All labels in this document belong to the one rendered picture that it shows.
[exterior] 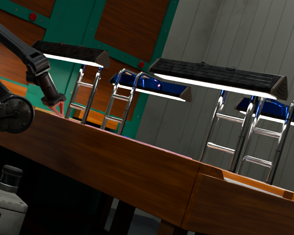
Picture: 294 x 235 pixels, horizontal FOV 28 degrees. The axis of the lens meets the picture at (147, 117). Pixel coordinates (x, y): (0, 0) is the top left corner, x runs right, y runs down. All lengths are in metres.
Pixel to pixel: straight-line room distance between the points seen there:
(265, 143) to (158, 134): 1.39
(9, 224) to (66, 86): 1.72
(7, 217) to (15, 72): 1.55
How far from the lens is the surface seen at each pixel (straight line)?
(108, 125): 3.60
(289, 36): 4.97
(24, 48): 2.43
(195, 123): 5.68
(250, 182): 2.02
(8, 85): 3.20
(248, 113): 2.17
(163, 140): 5.79
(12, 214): 1.86
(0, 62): 3.25
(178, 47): 5.81
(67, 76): 3.46
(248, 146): 2.44
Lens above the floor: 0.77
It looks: 2 degrees up
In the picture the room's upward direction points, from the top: 18 degrees clockwise
